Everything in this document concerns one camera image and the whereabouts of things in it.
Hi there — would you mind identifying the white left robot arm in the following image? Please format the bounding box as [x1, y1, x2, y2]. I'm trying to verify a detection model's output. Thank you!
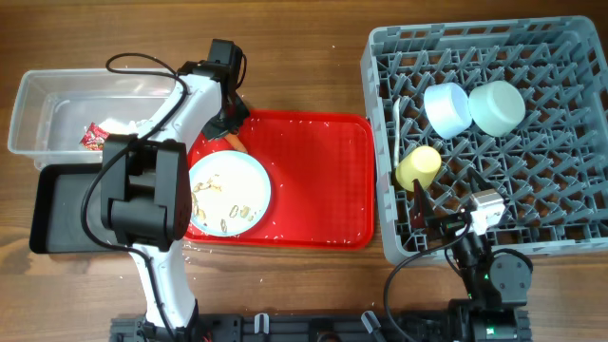
[81, 39, 249, 341]

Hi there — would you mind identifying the light blue bowl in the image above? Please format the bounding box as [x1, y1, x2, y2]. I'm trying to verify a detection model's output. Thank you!
[423, 83, 472, 139]

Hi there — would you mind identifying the blue plate with rice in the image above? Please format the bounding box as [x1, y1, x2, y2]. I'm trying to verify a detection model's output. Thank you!
[189, 150, 272, 238]

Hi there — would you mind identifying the orange carrot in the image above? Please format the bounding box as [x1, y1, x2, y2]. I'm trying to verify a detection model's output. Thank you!
[224, 133, 248, 154]

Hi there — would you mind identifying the red snack wrapper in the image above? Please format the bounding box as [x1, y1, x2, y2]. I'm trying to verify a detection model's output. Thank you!
[80, 123, 109, 151]

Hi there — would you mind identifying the black plastic bin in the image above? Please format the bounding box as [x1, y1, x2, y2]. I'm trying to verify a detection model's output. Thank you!
[29, 163, 106, 255]

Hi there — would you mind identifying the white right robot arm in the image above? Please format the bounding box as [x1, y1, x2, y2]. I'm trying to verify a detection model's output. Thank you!
[411, 169, 533, 341]

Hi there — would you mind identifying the green bowl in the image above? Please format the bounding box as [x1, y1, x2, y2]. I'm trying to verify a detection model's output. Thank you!
[468, 81, 525, 137]

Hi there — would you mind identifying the clear plastic bin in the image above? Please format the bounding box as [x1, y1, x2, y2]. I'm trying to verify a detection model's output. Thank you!
[8, 68, 175, 169]

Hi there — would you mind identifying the white tissue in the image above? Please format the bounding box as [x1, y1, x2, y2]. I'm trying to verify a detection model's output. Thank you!
[98, 118, 147, 135]

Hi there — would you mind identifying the red plastic tray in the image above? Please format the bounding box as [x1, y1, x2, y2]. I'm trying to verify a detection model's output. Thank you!
[185, 109, 375, 250]

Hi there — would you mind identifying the white plastic spoon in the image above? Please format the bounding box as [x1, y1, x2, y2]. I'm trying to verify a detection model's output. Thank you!
[391, 97, 401, 169]

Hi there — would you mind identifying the yellow plastic cup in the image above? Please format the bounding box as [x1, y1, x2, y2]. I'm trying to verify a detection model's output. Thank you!
[395, 145, 442, 192]

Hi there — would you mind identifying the grey dishwasher rack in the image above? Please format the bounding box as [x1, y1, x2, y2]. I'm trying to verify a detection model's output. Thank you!
[360, 16, 607, 264]

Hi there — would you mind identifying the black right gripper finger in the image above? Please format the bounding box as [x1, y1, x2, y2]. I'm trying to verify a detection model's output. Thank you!
[467, 168, 496, 193]
[412, 179, 434, 221]

